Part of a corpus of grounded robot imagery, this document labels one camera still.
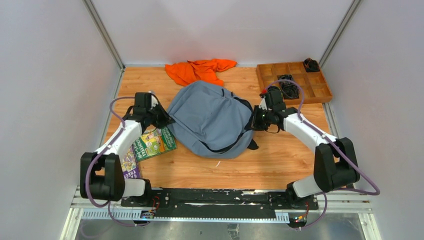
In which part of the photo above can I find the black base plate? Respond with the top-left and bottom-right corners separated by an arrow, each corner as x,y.
121,188 -> 319,220

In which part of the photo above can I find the rolled dark tie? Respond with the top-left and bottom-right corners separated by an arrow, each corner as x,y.
277,74 -> 295,85
280,82 -> 300,100

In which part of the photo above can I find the green treehouse book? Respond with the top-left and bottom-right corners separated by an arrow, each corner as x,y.
132,127 -> 177,162

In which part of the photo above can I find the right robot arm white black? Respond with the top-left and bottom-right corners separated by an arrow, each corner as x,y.
251,86 -> 360,209

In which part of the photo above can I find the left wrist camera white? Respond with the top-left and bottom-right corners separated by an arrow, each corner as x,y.
150,92 -> 160,109

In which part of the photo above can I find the rolled dark tie lower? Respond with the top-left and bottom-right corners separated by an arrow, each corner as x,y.
280,82 -> 300,100

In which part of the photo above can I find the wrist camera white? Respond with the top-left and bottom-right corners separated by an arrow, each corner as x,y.
150,92 -> 160,109
258,97 -> 268,110

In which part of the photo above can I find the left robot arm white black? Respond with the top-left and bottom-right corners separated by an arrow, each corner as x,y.
80,92 -> 174,208

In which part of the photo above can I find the rolled dark tie corner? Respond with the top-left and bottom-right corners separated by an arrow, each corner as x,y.
302,57 -> 321,73

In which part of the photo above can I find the purple treehouse book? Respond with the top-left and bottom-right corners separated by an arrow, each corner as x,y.
121,146 -> 142,180

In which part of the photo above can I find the orange cloth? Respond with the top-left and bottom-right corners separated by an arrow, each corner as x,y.
164,58 -> 238,87

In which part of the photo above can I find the wooden compartment tray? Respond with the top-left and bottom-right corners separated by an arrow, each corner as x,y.
256,61 -> 333,105

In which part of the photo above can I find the aluminium frame rail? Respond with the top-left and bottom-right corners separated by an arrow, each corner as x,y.
60,188 -> 381,240

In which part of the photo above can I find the rolled dark tie middle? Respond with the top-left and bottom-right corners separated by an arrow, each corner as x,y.
277,74 -> 295,85

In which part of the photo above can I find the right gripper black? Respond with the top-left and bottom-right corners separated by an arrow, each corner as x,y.
245,105 -> 274,132

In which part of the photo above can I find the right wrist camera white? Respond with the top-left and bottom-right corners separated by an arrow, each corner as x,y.
258,97 -> 268,110

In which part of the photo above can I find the blue grey backpack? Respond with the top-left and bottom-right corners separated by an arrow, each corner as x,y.
167,81 -> 259,159

